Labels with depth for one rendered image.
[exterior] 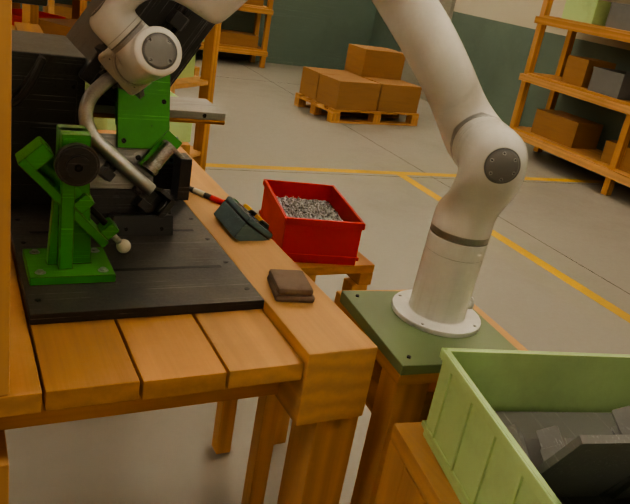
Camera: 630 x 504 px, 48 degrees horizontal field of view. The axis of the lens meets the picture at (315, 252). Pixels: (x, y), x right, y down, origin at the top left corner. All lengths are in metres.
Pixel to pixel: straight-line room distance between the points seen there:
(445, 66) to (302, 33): 10.29
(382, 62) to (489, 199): 7.08
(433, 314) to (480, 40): 8.35
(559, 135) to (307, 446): 6.54
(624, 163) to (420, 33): 5.86
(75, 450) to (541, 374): 1.55
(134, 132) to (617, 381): 1.09
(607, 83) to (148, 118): 6.00
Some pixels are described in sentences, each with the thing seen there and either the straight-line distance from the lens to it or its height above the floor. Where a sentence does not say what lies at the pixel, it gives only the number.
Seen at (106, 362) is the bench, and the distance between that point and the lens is 1.17.
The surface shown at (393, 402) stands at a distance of 1.38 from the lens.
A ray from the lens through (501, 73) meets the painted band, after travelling 9.26.
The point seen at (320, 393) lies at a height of 0.82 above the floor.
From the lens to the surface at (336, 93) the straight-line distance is 7.64.
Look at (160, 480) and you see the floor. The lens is 2.30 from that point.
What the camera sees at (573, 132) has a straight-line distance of 7.54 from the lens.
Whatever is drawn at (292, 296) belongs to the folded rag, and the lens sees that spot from 1.36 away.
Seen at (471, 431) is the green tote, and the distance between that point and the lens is 1.12.
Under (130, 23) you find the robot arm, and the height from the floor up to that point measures 1.36.
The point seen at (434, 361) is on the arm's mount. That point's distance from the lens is 1.34.
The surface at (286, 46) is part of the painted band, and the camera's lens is 11.50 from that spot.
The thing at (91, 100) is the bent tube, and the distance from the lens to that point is 1.55.
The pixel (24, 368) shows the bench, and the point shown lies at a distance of 1.15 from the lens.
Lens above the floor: 1.50
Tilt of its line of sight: 22 degrees down
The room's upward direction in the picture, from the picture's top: 10 degrees clockwise
